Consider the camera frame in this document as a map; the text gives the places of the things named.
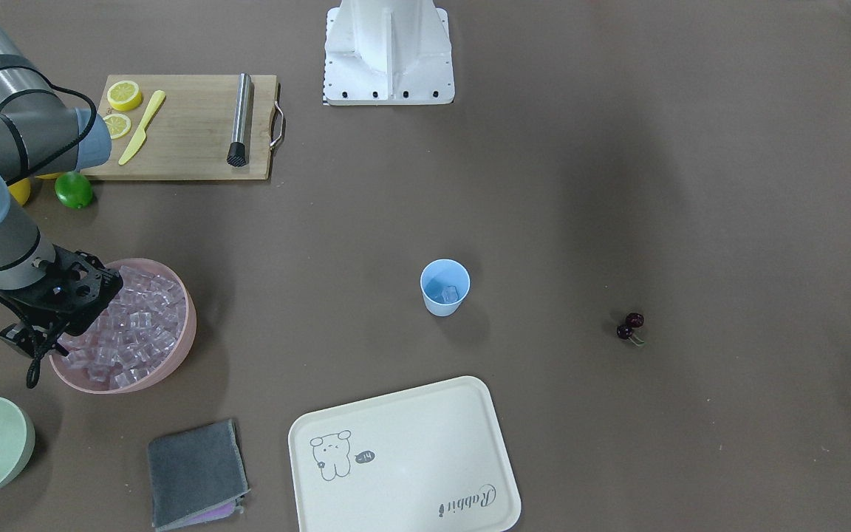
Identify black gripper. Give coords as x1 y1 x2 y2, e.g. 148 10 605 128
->
0 247 123 359

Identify clear ice cube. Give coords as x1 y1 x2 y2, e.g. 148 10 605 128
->
440 285 460 305

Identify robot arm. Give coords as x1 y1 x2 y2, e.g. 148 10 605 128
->
0 27 123 361

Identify pink bowl of ice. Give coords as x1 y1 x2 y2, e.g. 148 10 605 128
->
49 257 196 395

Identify light blue plastic cup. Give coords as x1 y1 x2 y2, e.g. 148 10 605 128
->
420 259 471 317

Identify green lime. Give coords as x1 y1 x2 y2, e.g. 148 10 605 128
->
54 171 95 209

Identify yellow plastic knife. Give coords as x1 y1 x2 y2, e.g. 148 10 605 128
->
117 90 168 166

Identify lemon slice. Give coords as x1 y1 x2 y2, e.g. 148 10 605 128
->
103 112 132 140
106 80 144 112

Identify wooden cutting board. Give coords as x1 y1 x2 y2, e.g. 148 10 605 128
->
83 74 284 181

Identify grey folded cloth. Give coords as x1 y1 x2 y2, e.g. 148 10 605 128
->
146 418 250 531

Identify steel muddler black tip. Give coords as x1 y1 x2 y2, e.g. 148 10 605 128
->
226 72 254 168

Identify cream rabbit tray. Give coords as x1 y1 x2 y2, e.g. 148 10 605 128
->
288 376 522 531

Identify dark red cherry pair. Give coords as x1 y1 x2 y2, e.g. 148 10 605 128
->
615 313 645 347

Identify white camera pillar base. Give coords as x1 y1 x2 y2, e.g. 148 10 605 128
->
322 1 456 106

